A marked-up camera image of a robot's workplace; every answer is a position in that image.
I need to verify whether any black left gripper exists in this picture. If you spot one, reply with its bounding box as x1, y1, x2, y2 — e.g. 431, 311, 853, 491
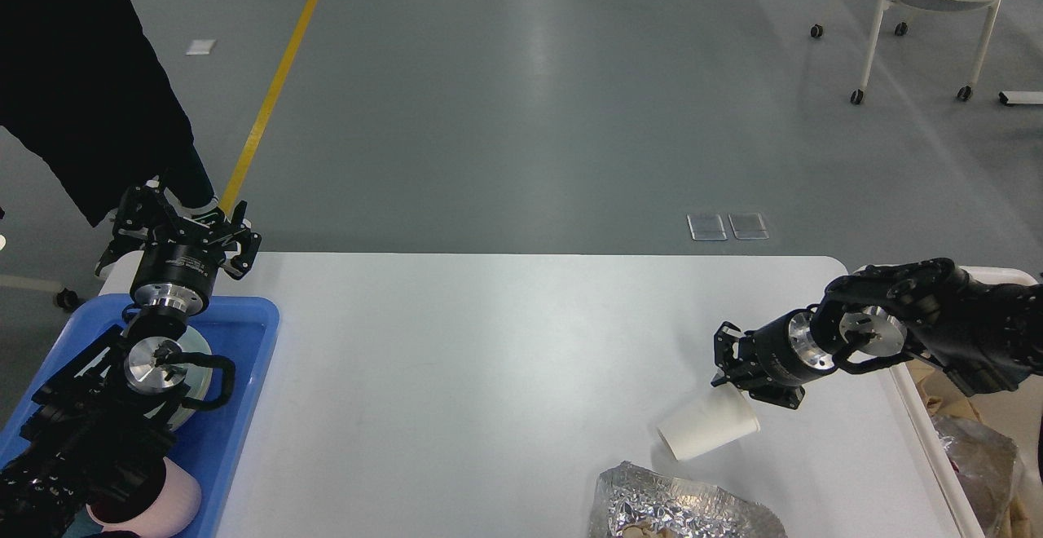
112, 180, 262, 315

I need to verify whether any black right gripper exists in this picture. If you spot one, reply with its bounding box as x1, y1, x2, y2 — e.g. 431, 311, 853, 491
712, 309, 836, 409

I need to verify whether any foil sheet front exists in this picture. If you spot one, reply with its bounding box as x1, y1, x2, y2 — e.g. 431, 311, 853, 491
588, 461, 787, 537

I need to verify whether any foil sheet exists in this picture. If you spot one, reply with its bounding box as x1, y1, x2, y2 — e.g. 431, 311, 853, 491
588, 461, 787, 537
931, 415, 1022, 537

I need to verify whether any brown paper bag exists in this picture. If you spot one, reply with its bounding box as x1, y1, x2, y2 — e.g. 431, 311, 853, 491
909, 363, 1042, 537

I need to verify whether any brown paper ball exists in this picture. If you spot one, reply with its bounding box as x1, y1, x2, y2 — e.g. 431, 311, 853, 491
618, 523, 679, 538

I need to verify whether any foil sheet back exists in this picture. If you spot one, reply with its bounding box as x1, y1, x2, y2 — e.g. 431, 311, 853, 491
931, 415, 1022, 537

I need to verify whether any pink mug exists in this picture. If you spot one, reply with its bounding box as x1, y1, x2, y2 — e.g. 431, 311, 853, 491
86, 457, 202, 537

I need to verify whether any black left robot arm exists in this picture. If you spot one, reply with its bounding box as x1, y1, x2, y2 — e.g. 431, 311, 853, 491
2, 180, 262, 537

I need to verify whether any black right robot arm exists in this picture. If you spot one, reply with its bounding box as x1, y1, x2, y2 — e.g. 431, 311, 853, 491
712, 256, 1042, 409

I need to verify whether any right black white sneaker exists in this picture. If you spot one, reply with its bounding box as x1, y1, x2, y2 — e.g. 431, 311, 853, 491
180, 199, 251, 233

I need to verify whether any black white sneaker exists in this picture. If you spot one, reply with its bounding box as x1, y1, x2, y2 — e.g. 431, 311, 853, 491
180, 199, 251, 233
94, 235, 143, 280

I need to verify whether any left black white sneaker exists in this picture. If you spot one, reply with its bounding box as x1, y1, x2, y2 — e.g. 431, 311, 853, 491
94, 235, 143, 280

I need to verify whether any blue plastic tray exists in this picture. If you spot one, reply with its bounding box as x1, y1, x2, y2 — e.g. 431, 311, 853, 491
1, 294, 278, 537

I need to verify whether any white furniture leg with caster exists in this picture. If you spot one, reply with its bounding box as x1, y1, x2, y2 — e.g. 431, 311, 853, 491
1, 273, 83, 314

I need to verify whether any small clear plastic piece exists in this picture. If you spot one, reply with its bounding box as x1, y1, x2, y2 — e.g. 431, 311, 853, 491
688, 214, 728, 242

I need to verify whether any person in black coat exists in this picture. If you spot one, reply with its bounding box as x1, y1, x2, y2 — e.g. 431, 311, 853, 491
1, 0, 216, 226

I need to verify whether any white plastic bin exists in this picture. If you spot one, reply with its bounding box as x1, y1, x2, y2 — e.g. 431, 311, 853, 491
852, 265, 1043, 538

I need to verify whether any white bar on floor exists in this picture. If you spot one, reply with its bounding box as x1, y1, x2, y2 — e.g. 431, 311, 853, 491
998, 90, 1043, 107

